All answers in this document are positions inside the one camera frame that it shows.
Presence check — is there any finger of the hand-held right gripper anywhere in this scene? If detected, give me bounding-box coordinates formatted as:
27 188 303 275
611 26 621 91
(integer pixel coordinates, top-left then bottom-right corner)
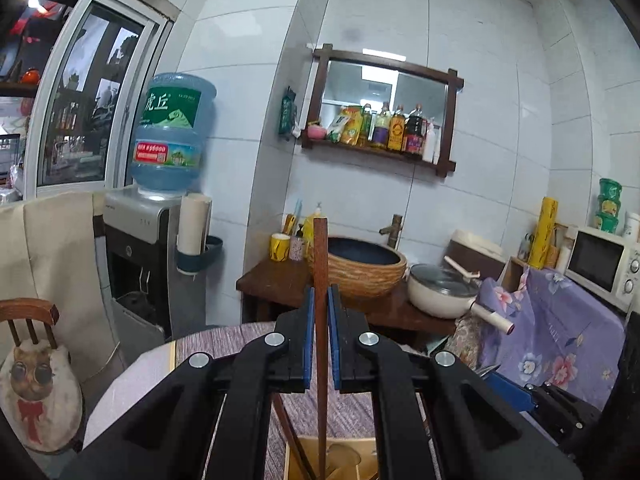
477 367 536 413

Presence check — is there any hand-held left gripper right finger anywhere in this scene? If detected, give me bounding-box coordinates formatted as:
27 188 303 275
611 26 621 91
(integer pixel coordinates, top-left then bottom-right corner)
327 285 583 480

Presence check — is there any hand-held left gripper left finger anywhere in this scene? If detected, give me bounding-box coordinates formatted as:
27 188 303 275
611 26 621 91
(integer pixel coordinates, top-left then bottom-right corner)
60 289 316 480

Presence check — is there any brown wooden chopstick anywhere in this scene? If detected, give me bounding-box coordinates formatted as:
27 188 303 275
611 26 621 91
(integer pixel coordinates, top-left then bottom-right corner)
312 216 329 480
271 394 317 480

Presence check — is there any beige perforated utensil holder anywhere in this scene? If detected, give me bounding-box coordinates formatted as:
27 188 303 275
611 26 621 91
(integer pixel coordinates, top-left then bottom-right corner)
284 436 379 480

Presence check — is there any dark wooden counter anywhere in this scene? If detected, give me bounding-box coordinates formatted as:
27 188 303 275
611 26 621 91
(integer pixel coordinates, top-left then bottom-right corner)
236 255 458 356

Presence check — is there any woven wash basin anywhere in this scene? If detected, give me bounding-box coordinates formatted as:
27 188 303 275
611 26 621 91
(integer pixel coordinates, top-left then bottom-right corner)
306 236 408 299

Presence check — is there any purple floral cloth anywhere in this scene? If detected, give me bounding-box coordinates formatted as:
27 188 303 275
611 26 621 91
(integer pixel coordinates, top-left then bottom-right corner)
472 265 628 411

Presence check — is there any purple striped tablecloth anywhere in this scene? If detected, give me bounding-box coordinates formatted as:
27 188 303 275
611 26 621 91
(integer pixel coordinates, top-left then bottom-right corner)
82 320 441 480

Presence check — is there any yellow cup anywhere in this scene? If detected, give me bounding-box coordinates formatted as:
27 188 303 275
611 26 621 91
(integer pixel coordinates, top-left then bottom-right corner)
270 232 292 262

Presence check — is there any white pot with lid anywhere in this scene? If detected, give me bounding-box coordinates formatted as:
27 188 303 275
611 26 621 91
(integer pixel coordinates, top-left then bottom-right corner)
406 255 516 336

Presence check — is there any yellow soap bottle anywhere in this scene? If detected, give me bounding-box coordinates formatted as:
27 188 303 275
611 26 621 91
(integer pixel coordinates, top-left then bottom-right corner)
301 201 328 248

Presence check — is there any bronze faucet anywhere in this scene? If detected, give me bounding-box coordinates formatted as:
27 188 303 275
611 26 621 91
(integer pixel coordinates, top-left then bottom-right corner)
378 214 403 250

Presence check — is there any beige rice cooker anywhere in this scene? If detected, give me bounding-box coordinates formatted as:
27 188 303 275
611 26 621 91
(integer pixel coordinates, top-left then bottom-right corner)
444 229 508 278

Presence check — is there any white microwave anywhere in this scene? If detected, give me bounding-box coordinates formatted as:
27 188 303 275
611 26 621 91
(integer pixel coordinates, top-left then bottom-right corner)
564 225 640 308

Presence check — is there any yellow roll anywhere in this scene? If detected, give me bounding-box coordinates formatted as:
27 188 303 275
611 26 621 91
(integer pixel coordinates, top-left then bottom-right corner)
529 196 559 268

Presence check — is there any grey water dispenser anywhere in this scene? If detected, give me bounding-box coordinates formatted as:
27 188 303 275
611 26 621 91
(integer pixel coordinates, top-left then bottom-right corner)
102 191 211 341

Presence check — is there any row of condiment bottles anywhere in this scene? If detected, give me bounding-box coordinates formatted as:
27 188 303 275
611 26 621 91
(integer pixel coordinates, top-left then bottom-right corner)
340 102 443 163

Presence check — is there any blue water bottle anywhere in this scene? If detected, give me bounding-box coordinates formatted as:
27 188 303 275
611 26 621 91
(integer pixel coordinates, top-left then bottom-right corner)
131 72 218 198

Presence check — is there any green hanging packet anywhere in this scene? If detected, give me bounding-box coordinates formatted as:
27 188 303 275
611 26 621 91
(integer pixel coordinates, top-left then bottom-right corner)
278 86 299 136

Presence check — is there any wooden framed mirror shelf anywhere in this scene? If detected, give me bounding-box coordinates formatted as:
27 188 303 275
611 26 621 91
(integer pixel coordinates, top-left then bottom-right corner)
301 43 465 177

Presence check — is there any beige cover cloth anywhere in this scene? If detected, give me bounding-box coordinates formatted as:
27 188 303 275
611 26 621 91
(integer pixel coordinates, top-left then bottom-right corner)
0 191 126 376

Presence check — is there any cat print seat cushion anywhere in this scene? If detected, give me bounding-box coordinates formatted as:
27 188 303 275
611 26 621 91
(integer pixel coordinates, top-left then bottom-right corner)
0 342 86 453

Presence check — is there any wooden chair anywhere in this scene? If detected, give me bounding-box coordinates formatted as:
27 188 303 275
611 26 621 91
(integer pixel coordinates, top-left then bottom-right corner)
0 298 61 356

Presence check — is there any blue wall holder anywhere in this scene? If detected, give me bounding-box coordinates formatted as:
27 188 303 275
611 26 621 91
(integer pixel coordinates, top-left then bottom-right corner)
175 235 224 275

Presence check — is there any window with white frame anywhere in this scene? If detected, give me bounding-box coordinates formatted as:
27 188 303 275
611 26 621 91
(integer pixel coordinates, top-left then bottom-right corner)
22 0 173 196

